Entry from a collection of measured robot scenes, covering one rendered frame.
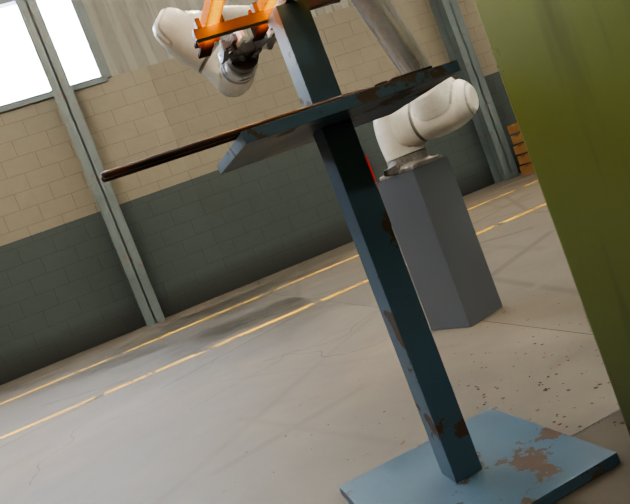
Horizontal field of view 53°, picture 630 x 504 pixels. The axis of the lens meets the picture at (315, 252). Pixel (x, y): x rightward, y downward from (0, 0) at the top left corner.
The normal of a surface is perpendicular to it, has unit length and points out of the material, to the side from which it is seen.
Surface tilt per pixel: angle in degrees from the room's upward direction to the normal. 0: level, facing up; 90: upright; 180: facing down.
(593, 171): 90
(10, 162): 90
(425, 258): 90
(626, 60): 90
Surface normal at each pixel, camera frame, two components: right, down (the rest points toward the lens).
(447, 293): -0.75, 0.33
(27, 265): 0.27, -0.04
